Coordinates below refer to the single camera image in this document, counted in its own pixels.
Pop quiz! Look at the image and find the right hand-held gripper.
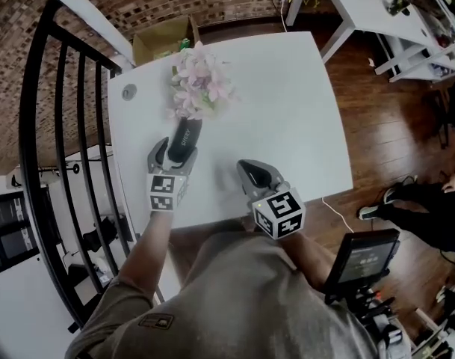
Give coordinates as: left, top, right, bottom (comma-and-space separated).
236, 158, 307, 242

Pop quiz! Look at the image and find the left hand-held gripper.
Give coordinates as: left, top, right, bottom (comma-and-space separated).
146, 136, 199, 212

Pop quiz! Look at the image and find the black glasses case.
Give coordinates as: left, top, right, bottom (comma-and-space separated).
166, 117, 204, 165

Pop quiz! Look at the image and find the person's left forearm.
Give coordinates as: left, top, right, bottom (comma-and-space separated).
117, 210, 175, 289

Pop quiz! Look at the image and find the person's right forearm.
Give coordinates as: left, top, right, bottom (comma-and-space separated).
282, 229, 341, 297

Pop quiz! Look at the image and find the white table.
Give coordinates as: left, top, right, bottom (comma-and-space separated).
106, 31, 354, 232

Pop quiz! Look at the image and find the pink artificial flower bunch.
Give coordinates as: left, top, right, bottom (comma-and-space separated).
164, 40, 240, 121

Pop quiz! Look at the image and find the open cardboard box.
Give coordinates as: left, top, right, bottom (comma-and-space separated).
131, 14, 201, 67

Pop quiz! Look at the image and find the olive t-shirt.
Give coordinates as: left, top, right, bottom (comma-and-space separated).
64, 218, 383, 359

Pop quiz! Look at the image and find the black metal railing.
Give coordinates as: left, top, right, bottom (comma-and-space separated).
19, 0, 165, 334

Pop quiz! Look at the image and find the black monitor screen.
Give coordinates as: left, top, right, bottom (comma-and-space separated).
324, 228, 402, 306

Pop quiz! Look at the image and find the white side desk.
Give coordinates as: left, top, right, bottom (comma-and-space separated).
285, 0, 455, 85

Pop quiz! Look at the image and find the green device on desk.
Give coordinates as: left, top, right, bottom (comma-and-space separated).
385, 0, 412, 17

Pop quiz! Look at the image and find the white floor cable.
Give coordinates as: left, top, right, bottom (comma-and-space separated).
321, 195, 354, 236

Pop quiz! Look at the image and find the black framed wall sign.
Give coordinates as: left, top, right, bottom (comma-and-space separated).
0, 191, 40, 277

